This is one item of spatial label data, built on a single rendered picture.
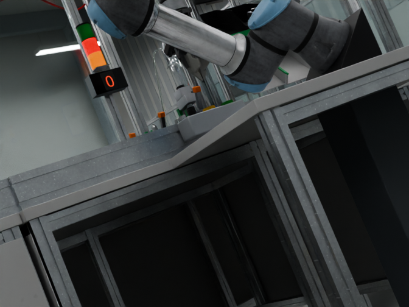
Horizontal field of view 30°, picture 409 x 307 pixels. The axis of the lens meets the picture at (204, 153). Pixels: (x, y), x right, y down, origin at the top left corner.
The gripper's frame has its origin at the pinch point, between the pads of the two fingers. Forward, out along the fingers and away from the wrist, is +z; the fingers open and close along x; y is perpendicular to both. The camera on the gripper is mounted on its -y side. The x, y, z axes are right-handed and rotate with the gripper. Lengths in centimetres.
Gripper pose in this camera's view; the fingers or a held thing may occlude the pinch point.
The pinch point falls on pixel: (199, 77)
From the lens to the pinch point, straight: 231.1
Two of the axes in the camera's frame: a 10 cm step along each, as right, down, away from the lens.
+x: 7.8, -2.8, 5.6
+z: 3.9, 9.2, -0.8
